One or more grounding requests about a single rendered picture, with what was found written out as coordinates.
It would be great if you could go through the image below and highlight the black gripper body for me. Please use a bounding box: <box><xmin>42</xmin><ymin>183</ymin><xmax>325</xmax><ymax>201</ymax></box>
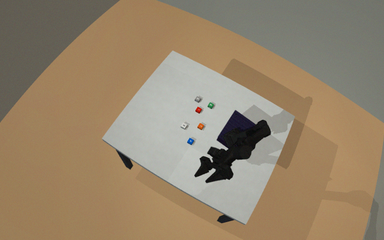
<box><xmin>200</xmin><ymin>152</ymin><xmax>234</xmax><ymax>180</ymax></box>

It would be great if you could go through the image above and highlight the green block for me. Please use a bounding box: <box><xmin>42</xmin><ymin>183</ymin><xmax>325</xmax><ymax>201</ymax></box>
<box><xmin>207</xmin><ymin>102</ymin><xmax>214</xmax><ymax>109</ymax></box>

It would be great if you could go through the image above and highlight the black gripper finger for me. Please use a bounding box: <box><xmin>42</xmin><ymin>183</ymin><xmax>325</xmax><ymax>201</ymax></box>
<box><xmin>194</xmin><ymin>160</ymin><xmax>209</xmax><ymax>177</ymax></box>
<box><xmin>205</xmin><ymin>166</ymin><xmax>226</xmax><ymax>183</ymax></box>

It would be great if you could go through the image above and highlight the blue block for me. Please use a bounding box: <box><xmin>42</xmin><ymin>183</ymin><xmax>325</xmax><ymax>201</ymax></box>
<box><xmin>187</xmin><ymin>138</ymin><xmax>194</xmax><ymax>145</ymax></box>

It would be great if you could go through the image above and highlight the orange block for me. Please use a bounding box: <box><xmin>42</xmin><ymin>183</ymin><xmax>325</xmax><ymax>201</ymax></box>
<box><xmin>197</xmin><ymin>123</ymin><xmax>204</xmax><ymax>130</ymax></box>

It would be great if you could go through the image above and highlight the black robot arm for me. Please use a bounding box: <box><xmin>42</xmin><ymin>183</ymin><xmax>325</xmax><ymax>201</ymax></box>
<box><xmin>207</xmin><ymin>120</ymin><xmax>271</xmax><ymax>164</ymax></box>

